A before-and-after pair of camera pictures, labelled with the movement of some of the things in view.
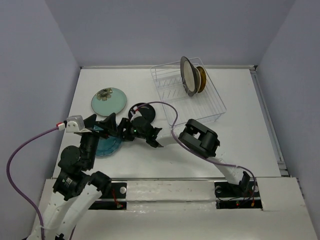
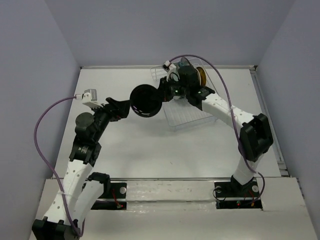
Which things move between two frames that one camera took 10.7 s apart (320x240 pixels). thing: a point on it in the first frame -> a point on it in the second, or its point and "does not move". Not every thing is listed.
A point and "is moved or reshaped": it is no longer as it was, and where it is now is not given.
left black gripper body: x=89 y=141 -> x=103 y=117
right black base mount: x=245 y=195 does not move
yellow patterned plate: x=203 y=78 does not move
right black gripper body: x=132 y=132 -> x=177 y=89
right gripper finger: x=123 y=124 -> x=163 y=85
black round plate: x=147 y=111 is moved or reshaped
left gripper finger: x=109 y=125 -> x=122 y=113
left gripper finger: x=90 y=121 -> x=124 y=104
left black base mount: x=115 y=199 does not move
